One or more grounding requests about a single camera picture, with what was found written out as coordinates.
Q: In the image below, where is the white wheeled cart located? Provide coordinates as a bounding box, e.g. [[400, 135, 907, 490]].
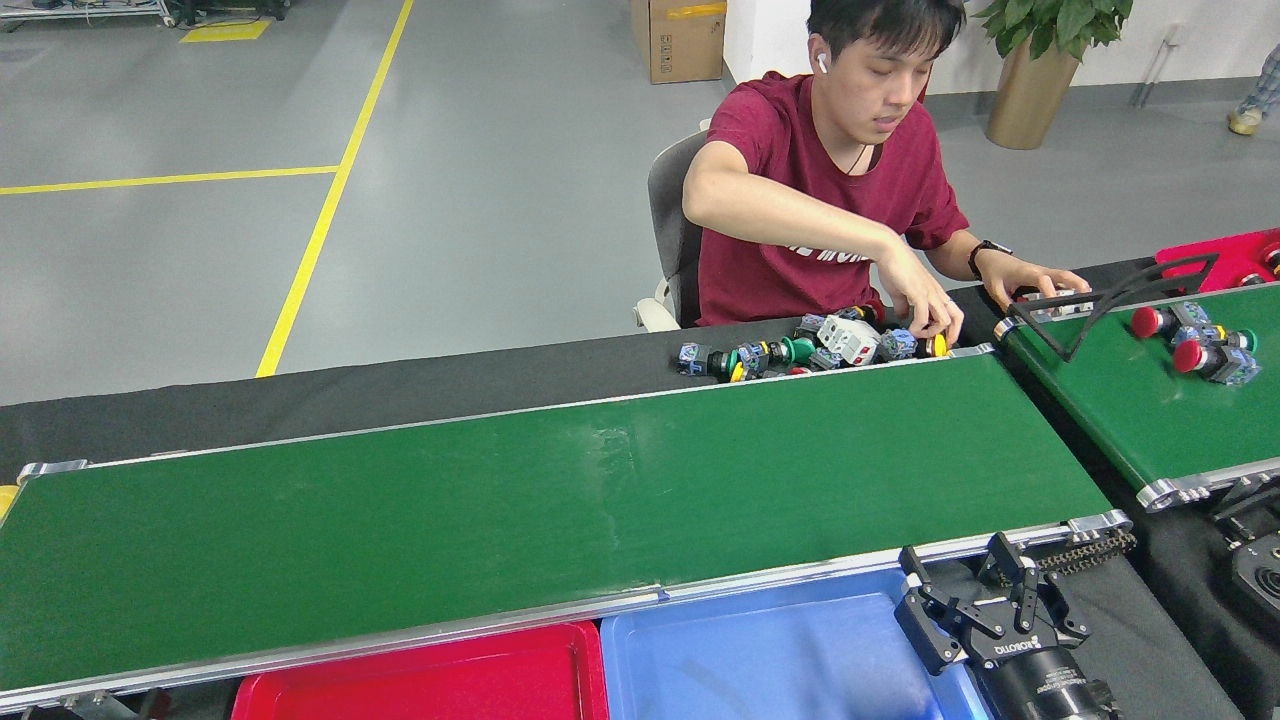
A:
[[0, 0, 176, 29]]

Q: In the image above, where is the grey wall conduit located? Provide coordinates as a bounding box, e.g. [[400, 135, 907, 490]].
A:
[[1130, 25, 1191, 109]]

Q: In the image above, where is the green feeder conveyor belt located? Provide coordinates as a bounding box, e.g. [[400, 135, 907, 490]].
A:
[[993, 282, 1280, 513]]

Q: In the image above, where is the black joystick controller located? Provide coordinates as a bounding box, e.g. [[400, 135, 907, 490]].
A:
[[1230, 530, 1280, 621]]

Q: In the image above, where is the black table cloth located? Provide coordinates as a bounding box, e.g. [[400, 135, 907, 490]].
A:
[[0, 258, 1280, 720]]

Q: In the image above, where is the person's left hand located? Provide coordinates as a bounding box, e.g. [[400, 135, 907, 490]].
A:
[[985, 252, 1091, 306]]

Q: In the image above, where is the person's right hand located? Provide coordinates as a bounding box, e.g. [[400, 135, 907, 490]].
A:
[[880, 240, 964, 346]]

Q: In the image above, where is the brown cardboard box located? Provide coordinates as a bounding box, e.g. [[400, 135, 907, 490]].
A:
[[630, 0, 728, 85]]

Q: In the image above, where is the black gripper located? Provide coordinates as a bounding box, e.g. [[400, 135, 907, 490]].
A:
[[893, 532, 1116, 720]]

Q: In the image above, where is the seated person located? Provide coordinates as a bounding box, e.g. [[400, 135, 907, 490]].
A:
[[683, 0, 1091, 346]]

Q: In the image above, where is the blue plastic tray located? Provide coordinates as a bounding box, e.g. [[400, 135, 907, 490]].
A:
[[600, 565, 991, 720]]

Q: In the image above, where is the black triangular guide frame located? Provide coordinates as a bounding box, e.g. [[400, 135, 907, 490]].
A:
[[1005, 253, 1221, 363]]

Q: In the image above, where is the red plastic tray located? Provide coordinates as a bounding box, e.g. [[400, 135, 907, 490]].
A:
[[230, 620, 611, 720]]

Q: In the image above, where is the standing person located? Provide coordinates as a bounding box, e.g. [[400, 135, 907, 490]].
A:
[[1228, 45, 1280, 136]]

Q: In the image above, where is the wide green conveyor belt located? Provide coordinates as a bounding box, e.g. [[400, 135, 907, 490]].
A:
[[0, 343, 1136, 713]]

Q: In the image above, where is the red plastic bin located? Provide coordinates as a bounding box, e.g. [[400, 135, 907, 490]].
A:
[[1155, 228, 1280, 296]]

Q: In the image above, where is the potted plant in gold pot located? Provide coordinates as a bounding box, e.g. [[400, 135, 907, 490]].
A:
[[972, 0, 1136, 151]]

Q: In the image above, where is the black conveyor drive chain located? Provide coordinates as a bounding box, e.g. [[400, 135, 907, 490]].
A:
[[1035, 528, 1139, 579]]

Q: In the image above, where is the black wristwatch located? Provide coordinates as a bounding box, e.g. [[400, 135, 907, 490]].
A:
[[968, 238, 1013, 281]]

